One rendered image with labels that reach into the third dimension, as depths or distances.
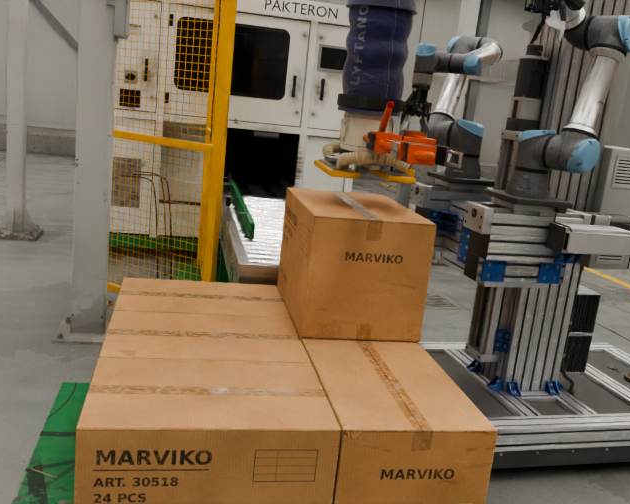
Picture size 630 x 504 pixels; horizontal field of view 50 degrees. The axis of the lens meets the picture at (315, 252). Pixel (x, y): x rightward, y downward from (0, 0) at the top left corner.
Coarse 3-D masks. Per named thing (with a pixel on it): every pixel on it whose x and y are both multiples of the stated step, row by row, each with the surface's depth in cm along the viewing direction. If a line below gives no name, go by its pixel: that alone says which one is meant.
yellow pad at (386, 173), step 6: (384, 168) 239; (390, 168) 230; (378, 174) 232; (384, 174) 225; (390, 174) 223; (396, 174) 224; (402, 174) 225; (390, 180) 221; (396, 180) 221; (402, 180) 222; (408, 180) 222; (414, 180) 222
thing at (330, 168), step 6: (318, 162) 241; (324, 162) 237; (330, 162) 239; (336, 162) 227; (324, 168) 228; (330, 168) 224; (336, 168) 221; (330, 174) 218; (336, 174) 218; (342, 174) 218; (348, 174) 218; (354, 174) 219
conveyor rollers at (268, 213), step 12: (252, 204) 464; (264, 204) 466; (276, 204) 468; (252, 216) 420; (264, 216) 422; (276, 216) 424; (240, 228) 375; (264, 228) 386; (276, 228) 388; (252, 240) 350; (264, 240) 351; (276, 240) 353; (252, 252) 324; (264, 252) 325; (276, 252) 327
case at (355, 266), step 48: (288, 192) 259; (336, 192) 264; (288, 240) 252; (336, 240) 210; (384, 240) 213; (432, 240) 216; (288, 288) 245; (336, 288) 214; (384, 288) 217; (336, 336) 217; (384, 336) 221
